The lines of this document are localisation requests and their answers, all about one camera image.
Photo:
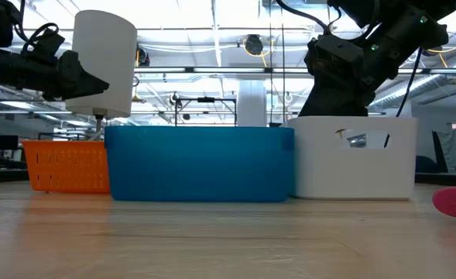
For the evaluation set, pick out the dark blue rounded seat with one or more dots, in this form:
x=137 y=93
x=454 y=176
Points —
x=425 y=164

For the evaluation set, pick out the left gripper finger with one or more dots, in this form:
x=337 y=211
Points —
x=73 y=77
x=98 y=87

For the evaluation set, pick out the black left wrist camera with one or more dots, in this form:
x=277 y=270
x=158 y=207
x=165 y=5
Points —
x=47 y=44

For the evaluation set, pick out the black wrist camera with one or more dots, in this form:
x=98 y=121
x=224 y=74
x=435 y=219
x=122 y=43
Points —
x=336 y=54
x=47 y=44

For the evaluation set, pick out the white building pillar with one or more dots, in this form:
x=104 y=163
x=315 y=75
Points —
x=251 y=104

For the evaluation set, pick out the long ceiling light bar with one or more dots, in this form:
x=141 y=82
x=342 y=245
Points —
x=227 y=70

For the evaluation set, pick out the silver ceiling duct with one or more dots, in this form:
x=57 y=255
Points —
x=425 y=87

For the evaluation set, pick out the white plastic bin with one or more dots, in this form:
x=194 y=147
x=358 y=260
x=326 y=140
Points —
x=320 y=170

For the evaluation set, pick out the black aluminium table frame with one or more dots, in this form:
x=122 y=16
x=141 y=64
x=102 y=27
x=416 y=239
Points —
x=3 y=176

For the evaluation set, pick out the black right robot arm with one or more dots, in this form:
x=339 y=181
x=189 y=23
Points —
x=413 y=27

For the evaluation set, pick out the small black hanging reel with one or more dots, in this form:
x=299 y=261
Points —
x=174 y=100

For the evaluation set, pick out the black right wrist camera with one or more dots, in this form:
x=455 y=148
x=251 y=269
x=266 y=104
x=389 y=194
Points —
x=336 y=54

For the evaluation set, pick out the orange plastic basket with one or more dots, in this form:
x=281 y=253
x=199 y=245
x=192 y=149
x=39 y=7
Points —
x=65 y=166

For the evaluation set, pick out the black metal rig frame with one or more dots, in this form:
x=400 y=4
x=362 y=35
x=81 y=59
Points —
x=206 y=99

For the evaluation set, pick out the blue plastic bin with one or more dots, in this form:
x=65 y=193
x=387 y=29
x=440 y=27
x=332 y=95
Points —
x=200 y=162

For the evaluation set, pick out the black computer monitor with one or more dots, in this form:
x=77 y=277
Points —
x=3 y=142

